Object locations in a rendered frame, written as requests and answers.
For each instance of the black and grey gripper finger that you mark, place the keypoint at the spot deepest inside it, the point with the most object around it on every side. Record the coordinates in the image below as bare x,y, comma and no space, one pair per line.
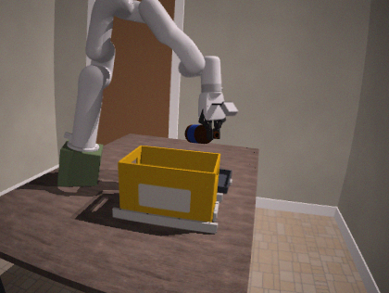
217,125
207,125

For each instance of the brown bottle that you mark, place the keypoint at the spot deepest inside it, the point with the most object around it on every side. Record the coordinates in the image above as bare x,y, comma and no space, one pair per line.
198,134

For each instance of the yellow crate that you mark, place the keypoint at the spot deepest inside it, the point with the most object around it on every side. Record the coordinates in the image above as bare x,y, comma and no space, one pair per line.
170,182

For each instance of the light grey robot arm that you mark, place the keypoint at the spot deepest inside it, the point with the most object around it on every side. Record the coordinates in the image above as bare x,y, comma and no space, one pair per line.
94,78

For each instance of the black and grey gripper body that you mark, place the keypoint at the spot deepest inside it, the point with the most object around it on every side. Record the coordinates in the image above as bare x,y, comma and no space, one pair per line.
211,112

